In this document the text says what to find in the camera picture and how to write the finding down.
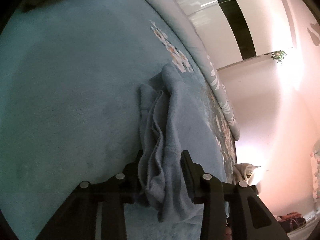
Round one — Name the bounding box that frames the white wardrobe with black stripe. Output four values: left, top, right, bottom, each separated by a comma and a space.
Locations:
177, 0, 296, 69

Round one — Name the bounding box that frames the dark floral bed blanket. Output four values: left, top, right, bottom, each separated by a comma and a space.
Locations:
1, 0, 227, 239

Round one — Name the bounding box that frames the light blue daisy quilt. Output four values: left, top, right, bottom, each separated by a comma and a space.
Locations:
146, 0, 240, 140

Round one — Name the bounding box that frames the cream yellow patterned blanket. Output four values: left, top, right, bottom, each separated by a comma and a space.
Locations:
233, 163, 261, 185

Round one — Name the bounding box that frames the green hanging plant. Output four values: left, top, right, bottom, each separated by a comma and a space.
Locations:
271, 50, 287, 63

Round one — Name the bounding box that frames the light blue garment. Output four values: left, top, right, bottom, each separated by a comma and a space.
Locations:
138, 64, 227, 224

